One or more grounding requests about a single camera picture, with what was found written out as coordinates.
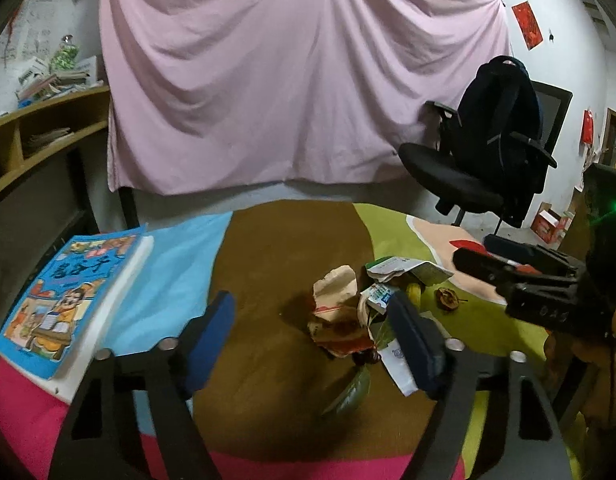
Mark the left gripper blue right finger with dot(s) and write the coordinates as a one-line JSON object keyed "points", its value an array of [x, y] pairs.
{"points": [[421, 343]]}

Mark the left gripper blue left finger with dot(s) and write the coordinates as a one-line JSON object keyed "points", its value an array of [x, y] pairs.
{"points": [[203, 338]]}

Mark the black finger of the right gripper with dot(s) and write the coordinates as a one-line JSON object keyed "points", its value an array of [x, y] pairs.
{"points": [[509, 266]]}

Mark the person's right hand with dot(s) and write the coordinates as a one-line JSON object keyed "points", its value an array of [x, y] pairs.
{"points": [[580, 379]]}

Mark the white printed paper bag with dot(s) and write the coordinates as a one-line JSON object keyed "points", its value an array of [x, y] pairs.
{"points": [[392, 356]]}

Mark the dried orange peel flower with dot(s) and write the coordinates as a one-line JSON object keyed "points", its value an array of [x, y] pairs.
{"points": [[447, 299]]}

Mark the red cardboard box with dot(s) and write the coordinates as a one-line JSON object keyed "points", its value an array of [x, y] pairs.
{"points": [[549, 225]]}

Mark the green white wrapper on mat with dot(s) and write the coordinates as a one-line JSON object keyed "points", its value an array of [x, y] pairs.
{"points": [[377, 297]]}

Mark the red orange crumpled wrapper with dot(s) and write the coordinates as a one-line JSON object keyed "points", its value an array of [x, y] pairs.
{"points": [[339, 332]]}

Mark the green leaf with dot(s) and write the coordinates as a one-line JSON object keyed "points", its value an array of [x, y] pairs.
{"points": [[351, 396]]}

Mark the torn beige paper scrap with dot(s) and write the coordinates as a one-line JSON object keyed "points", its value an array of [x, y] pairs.
{"points": [[335, 295]]}

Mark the colourful patchwork play mat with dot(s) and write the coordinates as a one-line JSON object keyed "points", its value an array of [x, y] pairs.
{"points": [[259, 412]]}

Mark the black office chair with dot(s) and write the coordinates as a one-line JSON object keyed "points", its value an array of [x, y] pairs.
{"points": [[438, 169]]}

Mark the blue children's book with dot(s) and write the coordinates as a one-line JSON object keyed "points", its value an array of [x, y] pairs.
{"points": [[59, 323]]}

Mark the dark blue backpack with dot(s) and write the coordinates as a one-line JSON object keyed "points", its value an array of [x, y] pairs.
{"points": [[500, 139]]}

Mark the pink hanging sheet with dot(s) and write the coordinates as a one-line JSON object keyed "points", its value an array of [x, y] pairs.
{"points": [[213, 94]]}

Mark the wooden shelf unit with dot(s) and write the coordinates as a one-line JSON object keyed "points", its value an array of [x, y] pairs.
{"points": [[33, 135]]}

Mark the stack of books on shelf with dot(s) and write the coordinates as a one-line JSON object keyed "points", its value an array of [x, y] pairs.
{"points": [[37, 82]]}

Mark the green candy jar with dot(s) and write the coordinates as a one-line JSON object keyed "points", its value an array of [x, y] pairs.
{"points": [[65, 57]]}

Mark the red paper wall decoration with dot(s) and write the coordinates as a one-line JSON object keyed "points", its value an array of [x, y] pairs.
{"points": [[526, 19]]}

